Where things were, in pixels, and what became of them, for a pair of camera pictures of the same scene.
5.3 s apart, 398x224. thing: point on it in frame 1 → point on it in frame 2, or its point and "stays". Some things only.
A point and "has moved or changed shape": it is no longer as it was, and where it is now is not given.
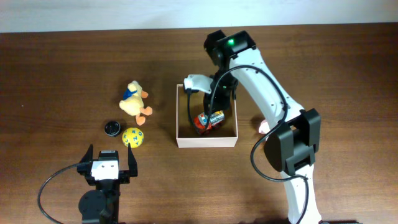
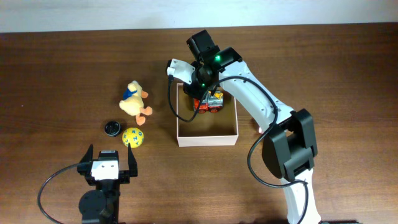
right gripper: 212,106 → 193,91
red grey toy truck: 200,121 has moved or changed shape
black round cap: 112,128 stays
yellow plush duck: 132,104 stays
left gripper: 125,175 stays
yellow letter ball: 133,135 stays
